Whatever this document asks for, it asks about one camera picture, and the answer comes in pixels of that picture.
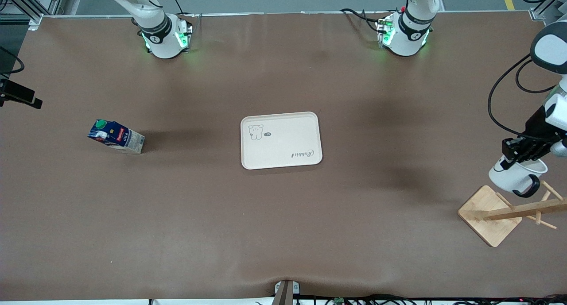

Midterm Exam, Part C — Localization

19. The cream plastic tray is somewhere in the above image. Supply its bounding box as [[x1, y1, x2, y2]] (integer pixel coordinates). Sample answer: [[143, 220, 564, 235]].
[[241, 112, 323, 170]]

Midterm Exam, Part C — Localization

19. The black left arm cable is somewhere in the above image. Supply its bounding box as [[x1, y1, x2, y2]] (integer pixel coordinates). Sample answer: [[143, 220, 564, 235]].
[[488, 54, 557, 141]]

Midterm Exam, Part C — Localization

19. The black right base cable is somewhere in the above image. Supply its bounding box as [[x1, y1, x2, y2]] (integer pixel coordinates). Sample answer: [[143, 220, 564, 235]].
[[165, 0, 202, 31]]

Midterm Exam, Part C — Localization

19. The metal table edge clamp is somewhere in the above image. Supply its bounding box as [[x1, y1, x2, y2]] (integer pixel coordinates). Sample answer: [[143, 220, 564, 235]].
[[274, 280, 301, 305]]

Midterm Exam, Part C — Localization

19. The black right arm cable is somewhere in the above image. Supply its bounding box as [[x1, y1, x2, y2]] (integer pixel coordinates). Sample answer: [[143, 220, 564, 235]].
[[0, 46, 25, 76]]

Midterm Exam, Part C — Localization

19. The black base cable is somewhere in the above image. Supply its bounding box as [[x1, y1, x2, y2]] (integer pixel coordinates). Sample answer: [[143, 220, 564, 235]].
[[340, 8, 387, 34], [165, 0, 202, 31]]

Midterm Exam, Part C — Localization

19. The white smiley cup black handle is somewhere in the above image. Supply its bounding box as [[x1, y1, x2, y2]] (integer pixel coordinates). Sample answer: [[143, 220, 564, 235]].
[[489, 158, 548, 198]]

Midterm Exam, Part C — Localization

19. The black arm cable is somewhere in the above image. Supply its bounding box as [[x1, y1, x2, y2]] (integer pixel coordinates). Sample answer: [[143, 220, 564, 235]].
[[0, 46, 25, 76], [488, 54, 557, 141]]

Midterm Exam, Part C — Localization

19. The wooden mug tree stand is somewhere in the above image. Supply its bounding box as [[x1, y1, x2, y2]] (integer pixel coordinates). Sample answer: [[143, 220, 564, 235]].
[[457, 180, 567, 248]]

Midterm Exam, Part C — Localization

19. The black left base cable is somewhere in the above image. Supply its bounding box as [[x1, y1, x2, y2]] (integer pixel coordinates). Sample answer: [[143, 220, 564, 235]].
[[340, 8, 387, 34]]

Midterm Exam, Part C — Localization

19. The brown table cover mat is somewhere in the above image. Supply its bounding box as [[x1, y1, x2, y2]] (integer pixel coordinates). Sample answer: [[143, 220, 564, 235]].
[[0, 12, 567, 302]]

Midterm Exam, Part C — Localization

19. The blue milk carton green cap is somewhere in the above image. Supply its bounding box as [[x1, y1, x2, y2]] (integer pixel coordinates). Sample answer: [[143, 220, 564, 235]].
[[87, 119, 145, 154]]

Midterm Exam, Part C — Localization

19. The silver table edge rail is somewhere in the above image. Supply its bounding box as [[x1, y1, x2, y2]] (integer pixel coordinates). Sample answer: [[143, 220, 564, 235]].
[[29, 10, 546, 20]]

